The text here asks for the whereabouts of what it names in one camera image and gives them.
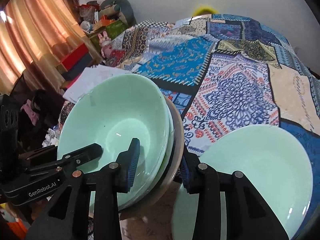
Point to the mint green plate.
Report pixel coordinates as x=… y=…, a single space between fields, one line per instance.
x=276 y=163

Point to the pink bowl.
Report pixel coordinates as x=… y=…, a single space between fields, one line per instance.
x=169 y=173

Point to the green cardboard box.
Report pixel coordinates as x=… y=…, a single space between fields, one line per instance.
x=113 y=30

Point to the white folded paper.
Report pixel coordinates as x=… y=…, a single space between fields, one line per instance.
x=90 y=78

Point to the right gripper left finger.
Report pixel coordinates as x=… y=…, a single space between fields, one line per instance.
x=66 y=214

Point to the white bowl with black spots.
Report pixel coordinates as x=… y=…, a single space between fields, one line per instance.
x=167 y=153

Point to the pink bunny toy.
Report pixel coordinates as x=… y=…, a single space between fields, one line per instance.
x=106 y=44

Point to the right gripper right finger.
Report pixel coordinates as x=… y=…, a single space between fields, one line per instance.
x=230 y=200

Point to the red gift box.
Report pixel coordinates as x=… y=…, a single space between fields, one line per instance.
x=75 y=62

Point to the yellow round object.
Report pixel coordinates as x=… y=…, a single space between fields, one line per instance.
x=203 y=10

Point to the patchwork patterned tablecloth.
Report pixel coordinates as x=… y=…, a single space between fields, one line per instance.
x=252 y=76

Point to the mint green bowl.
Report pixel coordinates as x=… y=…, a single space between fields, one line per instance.
x=112 y=114

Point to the grey plush toy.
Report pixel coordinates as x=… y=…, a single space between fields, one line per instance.
x=118 y=9

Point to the orange curtain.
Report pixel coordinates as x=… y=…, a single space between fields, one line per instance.
x=35 y=37

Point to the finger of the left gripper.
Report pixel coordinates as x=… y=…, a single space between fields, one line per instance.
x=67 y=164
x=48 y=153

